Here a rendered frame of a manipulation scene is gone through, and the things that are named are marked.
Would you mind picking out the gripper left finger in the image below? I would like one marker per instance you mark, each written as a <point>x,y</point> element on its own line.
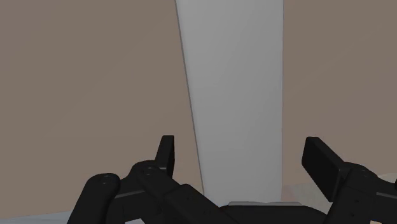
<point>149,183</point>

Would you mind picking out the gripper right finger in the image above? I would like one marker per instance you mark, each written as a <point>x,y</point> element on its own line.
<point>328,167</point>

